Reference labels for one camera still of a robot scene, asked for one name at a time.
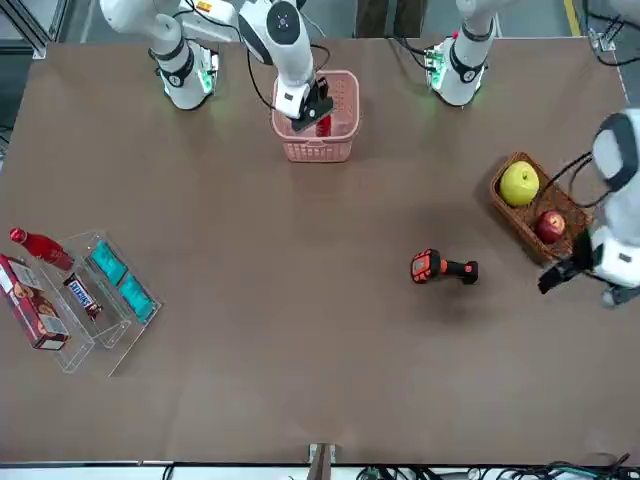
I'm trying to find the teal packet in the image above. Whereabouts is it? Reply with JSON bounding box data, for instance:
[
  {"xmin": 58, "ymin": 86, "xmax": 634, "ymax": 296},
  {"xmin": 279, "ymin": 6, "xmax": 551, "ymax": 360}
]
[
  {"xmin": 118, "ymin": 272, "xmax": 155, "ymax": 324},
  {"xmin": 89, "ymin": 239, "xmax": 129, "ymax": 287}
]

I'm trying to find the grey metal post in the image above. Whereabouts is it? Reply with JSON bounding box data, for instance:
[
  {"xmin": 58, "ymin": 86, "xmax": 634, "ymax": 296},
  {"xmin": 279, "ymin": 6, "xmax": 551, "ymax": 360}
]
[{"xmin": 308, "ymin": 442, "xmax": 337, "ymax": 480}]

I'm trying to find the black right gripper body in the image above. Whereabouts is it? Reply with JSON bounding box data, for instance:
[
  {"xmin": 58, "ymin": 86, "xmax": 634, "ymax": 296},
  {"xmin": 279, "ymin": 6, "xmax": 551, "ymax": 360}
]
[{"xmin": 291, "ymin": 74, "xmax": 335, "ymax": 134}]

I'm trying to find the brown wicker basket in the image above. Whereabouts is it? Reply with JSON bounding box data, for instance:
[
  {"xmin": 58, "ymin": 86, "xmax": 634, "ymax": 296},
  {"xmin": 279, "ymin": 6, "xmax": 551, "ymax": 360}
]
[{"xmin": 489, "ymin": 151, "xmax": 594, "ymax": 266}]

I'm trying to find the red apple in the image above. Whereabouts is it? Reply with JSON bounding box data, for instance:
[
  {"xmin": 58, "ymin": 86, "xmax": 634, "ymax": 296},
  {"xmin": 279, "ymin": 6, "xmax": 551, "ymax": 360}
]
[{"xmin": 534, "ymin": 209, "xmax": 568, "ymax": 245}]

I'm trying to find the black cable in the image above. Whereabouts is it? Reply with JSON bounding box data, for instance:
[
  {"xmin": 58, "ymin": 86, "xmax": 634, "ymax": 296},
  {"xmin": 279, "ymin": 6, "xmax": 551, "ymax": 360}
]
[
  {"xmin": 359, "ymin": 452, "xmax": 640, "ymax": 480},
  {"xmin": 547, "ymin": 152, "xmax": 614, "ymax": 209},
  {"xmin": 246, "ymin": 43, "xmax": 332, "ymax": 109}
]

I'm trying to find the yellow-green pear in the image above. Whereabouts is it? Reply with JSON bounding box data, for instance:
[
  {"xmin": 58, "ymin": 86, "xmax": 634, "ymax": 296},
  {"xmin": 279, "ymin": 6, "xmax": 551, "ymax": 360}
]
[{"xmin": 499, "ymin": 161, "xmax": 541, "ymax": 207}]

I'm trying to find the Snickers chocolate bar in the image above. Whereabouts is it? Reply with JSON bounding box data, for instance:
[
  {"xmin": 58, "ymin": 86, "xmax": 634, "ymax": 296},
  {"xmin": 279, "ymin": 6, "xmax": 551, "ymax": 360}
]
[{"xmin": 63, "ymin": 272, "xmax": 104, "ymax": 321}]

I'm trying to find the red biscuit box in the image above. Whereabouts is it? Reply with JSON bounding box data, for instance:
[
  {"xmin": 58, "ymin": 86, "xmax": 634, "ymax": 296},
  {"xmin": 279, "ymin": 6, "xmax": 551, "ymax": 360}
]
[{"xmin": 0, "ymin": 253, "xmax": 71, "ymax": 351}]

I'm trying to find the red aluminium Coca-Cola bottle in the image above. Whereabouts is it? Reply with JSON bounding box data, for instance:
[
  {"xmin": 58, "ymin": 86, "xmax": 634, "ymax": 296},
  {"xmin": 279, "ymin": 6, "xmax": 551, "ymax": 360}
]
[{"xmin": 8, "ymin": 227, "xmax": 75, "ymax": 272}]

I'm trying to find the aluminium frame profile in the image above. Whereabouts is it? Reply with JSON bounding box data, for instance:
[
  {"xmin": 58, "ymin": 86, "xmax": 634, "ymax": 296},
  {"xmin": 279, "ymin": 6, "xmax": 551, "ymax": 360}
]
[{"xmin": 0, "ymin": 0, "xmax": 67, "ymax": 61}]

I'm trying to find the silver metal bracket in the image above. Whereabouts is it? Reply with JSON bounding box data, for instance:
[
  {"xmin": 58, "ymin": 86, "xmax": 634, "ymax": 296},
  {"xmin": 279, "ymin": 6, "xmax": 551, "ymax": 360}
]
[{"xmin": 588, "ymin": 27, "xmax": 617, "ymax": 52}]

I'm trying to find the pink plastic basket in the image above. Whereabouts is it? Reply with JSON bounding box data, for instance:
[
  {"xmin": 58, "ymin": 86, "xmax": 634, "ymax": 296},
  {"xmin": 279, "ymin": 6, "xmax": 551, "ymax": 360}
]
[{"xmin": 271, "ymin": 69, "xmax": 361, "ymax": 164}]

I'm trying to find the clear acrylic shelf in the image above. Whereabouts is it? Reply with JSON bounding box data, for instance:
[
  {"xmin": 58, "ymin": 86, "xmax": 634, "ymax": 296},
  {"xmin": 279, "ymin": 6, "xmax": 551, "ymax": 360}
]
[{"xmin": 9, "ymin": 228, "xmax": 164, "ymax": 379}]

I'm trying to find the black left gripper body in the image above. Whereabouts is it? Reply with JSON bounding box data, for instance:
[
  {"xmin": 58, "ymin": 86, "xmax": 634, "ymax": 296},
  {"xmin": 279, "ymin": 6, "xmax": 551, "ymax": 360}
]
[{"xmin": 569, "ymin": 229, "xmax": 595, "ymax": 274}]

